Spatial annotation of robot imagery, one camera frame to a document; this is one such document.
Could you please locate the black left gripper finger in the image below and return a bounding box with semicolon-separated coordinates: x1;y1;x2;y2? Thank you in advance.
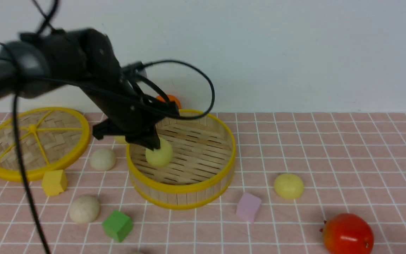
92;119;119;140
125;127;161;151

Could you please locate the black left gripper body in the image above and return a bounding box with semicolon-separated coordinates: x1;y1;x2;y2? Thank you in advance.
80;30;175;135

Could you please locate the yellow bun back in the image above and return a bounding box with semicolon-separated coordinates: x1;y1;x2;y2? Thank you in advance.
113;135;127;144

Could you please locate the yellow bun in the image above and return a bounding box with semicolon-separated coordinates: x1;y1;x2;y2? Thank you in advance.
273;173;305;199
113;135;127;144

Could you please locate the pale green bun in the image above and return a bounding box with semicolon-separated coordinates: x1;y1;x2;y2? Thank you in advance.
145;137;173;167

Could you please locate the white bun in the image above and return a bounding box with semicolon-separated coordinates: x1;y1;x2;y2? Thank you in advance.
89;149;117;171
69;195;100;224

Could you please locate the white bun front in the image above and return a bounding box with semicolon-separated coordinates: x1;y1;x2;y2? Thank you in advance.
69;195;100;224

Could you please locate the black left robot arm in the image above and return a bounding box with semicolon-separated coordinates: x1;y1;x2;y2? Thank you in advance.
0;29;179;149

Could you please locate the bamboo steamer tray yellow rim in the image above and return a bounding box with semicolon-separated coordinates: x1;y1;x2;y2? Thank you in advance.
126;114;236;210

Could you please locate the yellow bamboo steamer lid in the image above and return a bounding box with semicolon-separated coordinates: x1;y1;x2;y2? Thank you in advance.
0;107;90;182

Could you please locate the orange fruit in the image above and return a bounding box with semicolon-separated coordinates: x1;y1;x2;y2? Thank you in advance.
156;94;182;109

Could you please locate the yellow foam cube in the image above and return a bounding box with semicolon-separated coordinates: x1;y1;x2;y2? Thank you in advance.
42;169;68;196

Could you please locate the green foam cube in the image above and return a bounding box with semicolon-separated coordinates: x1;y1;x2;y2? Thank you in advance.
101;210;134;243

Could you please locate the pink foam cube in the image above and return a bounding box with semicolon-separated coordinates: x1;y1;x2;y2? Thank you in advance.
235;192;262;223

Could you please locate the pink checkered tablecloth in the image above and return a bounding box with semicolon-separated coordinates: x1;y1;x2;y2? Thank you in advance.
0;112;406;254

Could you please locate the red pomegranate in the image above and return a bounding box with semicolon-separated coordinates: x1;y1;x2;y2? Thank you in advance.
319;213;374;254

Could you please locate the black cable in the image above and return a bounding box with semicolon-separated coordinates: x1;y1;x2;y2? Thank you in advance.
0;0;215;254

